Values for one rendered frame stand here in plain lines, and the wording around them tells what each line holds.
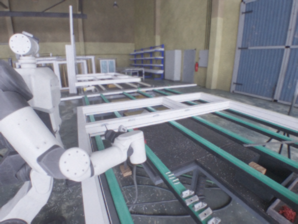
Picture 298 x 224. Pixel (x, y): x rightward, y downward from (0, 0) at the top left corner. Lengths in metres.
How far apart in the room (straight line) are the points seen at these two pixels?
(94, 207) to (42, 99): 0.37
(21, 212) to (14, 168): 0.25
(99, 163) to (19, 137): 0.21
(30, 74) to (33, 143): 0.23
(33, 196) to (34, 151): 0.44
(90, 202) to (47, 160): 0.17
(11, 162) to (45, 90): 0.33
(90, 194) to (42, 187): 0.34
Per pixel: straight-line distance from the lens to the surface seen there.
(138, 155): 0.58
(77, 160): 0.42
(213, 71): 8.10
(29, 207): 0.92
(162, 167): 0.67
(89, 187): 0.53
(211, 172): 1.14
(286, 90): 6.83
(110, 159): 0.49
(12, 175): 0.79
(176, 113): 1.18
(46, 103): 0.58
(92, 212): 0.46
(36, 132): 0.43
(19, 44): 0.65
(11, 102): 0.44
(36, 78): 0.57
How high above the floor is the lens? 1.30
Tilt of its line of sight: 19 degrees down
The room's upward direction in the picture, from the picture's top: straight up
